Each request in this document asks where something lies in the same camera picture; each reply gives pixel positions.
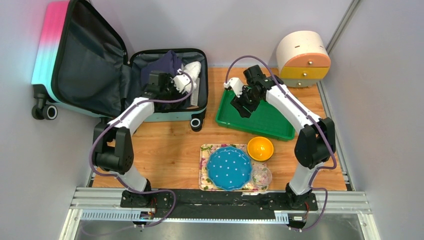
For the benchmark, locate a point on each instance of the small clear glass bowl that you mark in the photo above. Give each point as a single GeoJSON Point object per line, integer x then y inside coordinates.
{"type": "Point", "coordinates": [261, 176]}

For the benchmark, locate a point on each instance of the floral rectangular tray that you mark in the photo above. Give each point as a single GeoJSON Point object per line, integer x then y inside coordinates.
{"type": "Point", "coordinates": [205, 183]}

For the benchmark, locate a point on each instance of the pink and teal kids suitcase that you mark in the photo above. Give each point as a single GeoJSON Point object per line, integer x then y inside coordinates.
{"type": "Point", "coordinates": [82, 64]}

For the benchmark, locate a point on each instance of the white folded garment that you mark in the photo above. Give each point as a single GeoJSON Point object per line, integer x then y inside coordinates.
{"type": "Point", "coordinates": [194, 68]}

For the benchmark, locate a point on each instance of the round pastel mini drawer cabinet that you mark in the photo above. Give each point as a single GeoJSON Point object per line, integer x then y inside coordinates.
{"type": "Point", "coordinates": [302, 59]}

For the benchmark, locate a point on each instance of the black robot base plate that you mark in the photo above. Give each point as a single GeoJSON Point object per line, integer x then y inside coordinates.
{"type": "Point", "coordinates": [192, 204]}

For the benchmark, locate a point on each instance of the aluminium frame rail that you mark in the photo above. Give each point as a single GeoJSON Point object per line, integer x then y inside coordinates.
{"type": "Point", "coordinates": [103, 204]}

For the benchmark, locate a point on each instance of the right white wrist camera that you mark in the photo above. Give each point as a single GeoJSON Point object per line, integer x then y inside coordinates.
{"type": "Point", "coordinates": [236, 85]}

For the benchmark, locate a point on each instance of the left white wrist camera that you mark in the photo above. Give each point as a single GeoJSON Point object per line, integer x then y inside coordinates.
{"type": "Point", "coordinates": [184, 81]}

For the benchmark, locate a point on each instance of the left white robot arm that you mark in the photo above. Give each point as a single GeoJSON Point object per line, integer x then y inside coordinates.
{"type": "Point", "coordinates": [112, 154]}

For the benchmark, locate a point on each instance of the blue polka dot plate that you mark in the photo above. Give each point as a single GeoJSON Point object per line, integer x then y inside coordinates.
{"type": "Point", "coordinates": [229, 168]}

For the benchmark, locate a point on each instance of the navy blue garment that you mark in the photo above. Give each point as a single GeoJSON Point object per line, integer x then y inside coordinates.
{"type": "Point", "coordinates": [169, 63]}

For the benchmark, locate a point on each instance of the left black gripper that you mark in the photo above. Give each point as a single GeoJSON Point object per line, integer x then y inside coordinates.
{"type": "Point", "coordinates": [168, 82]}

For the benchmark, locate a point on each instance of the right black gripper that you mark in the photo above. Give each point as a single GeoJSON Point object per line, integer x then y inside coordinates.
{"type": "Point", "coordinates": [239, 103]}

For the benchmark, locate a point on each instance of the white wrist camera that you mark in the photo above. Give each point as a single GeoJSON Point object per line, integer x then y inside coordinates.
{"type": "Point", "coordinates": [184, 81]}
{"type": "Point", "coordinates": [236, 85]}

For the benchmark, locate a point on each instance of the green plastic tray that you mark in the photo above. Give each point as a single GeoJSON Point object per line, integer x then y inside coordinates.
{"type": "Point", "coordinates": [265, 121]}

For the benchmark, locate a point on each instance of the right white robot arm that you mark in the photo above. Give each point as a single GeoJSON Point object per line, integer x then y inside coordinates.
{"type": "Point", "coordinates": [315, 143]}

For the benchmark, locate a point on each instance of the orange bowl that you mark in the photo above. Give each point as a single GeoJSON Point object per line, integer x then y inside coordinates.
{"type": "Point", "coordinates": [260, 149]}

